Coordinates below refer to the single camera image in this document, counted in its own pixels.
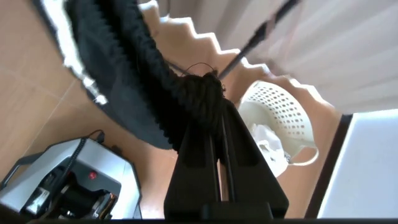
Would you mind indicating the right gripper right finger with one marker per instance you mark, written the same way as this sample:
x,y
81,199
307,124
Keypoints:
x,y
255,186

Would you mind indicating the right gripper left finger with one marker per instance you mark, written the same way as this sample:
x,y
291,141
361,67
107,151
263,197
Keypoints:
x,y
192,186

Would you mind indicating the black shorts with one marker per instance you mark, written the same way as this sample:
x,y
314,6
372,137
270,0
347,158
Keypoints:
x,y
124,77

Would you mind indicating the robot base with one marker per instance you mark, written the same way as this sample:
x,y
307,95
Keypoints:
x,y
102,161

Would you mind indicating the white laundry basket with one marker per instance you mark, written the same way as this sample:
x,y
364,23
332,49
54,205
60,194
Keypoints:
x,y
280,109

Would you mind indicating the black clothes rack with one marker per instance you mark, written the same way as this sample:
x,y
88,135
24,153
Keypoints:
x,y
247,49

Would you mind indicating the white garment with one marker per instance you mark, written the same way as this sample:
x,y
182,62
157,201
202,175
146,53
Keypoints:
x,y
269,140

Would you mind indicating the beige curtain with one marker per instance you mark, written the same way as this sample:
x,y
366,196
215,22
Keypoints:
x,y
342,46

